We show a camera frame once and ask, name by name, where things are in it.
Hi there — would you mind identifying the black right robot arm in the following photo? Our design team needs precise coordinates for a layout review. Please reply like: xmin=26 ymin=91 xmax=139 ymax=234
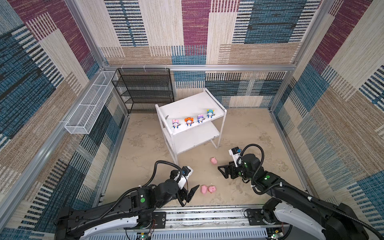
xmin=218 ymin=144 xmax=384 ymax=240

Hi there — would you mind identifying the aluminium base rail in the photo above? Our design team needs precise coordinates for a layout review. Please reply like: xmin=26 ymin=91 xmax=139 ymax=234
xmin=74 ymin=205 xmax=343 ymax=240

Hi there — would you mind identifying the white wire wall basket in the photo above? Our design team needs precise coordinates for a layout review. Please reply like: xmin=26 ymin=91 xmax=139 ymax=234
xmin=65 ymin=71 xmax=115 ymax=135

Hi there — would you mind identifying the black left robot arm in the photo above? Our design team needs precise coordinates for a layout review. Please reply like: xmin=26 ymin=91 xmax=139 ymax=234
xmin=54 ymin=160 xmax=199 ymax=240

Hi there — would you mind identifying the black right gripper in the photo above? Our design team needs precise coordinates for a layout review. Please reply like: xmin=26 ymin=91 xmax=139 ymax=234
xmin=217 ymin=160 xmax=255 ymax=181

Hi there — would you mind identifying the purple penguin toy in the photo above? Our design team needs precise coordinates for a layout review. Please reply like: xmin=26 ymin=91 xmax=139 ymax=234
xmin=197 ymin=115 xmax=205 ymax=124

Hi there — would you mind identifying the white two-tier shelf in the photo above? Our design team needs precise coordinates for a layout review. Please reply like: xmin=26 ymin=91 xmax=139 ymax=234
xmin=155 ymin=88 xmax=227 ymax=165

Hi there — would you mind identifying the teal penguin toy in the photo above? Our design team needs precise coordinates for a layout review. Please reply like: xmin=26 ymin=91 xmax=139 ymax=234
xmin=207 ymin=109 xmax=215 ymax=119

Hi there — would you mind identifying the pink-haired doll figure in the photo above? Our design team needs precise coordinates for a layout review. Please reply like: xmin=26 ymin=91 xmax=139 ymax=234
xmin=172 ymin=119 xmax=180 ymax=129

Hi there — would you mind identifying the black wire mesh shelf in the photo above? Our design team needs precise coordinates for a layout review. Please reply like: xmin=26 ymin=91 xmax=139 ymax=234
xmin=112 ymin=68 xmax=175 ymax=113

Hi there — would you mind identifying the pink pig toy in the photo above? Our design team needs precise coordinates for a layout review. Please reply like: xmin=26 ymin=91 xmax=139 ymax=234
xmin=210 ymin=157 xmax=218 ymax=165
xmin=201 ymin=185 xmax=208 ymax=195
xmin=208 ymin=186 xmax=217 ymax=194

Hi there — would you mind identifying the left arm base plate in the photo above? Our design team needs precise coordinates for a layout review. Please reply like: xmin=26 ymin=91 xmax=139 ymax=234
xmin=123 ymin=212 xmax=167 ymax=230

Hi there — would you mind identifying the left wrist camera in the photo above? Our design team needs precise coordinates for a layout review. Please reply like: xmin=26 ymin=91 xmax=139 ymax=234
xmin=178 ymin=166 xmax=194 ymax=189

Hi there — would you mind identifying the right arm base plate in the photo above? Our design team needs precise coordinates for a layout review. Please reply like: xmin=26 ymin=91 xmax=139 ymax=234
xmin=244 ymin=208 xmax=282 ymax=226

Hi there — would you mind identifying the orange-haired doll figure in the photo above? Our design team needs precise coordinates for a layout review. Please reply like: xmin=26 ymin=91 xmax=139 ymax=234
xmin=185 ymin=117 xmax=194 ymax=127

